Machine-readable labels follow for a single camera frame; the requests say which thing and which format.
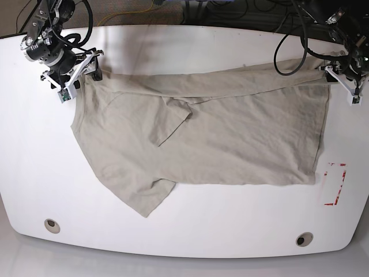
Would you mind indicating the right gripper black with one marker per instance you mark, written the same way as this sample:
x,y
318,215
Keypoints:
x,y
67,74

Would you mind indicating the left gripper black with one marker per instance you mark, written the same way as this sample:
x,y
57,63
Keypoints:
x,y
333,72

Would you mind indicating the beige t-shirt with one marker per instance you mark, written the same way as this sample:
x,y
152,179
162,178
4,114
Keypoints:
x,y
144,134

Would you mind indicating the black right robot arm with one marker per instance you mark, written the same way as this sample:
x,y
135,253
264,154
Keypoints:
x,y
44,42

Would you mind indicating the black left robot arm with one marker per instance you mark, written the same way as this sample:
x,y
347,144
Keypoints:
x,y
347,24

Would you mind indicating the red tape rectangle marking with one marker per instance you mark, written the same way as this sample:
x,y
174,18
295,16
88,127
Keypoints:
x,y
332,183

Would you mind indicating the left table grommet hole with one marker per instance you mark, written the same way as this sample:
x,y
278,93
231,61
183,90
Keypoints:
x,y
52,226

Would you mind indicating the table grommet hole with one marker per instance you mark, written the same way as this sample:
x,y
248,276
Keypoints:
x,y
304,239
52,226

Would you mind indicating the right table grommet hole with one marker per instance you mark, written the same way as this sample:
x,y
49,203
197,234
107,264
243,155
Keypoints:
x,y
304,239

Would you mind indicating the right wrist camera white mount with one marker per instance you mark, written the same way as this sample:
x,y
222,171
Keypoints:
x,y
69,94

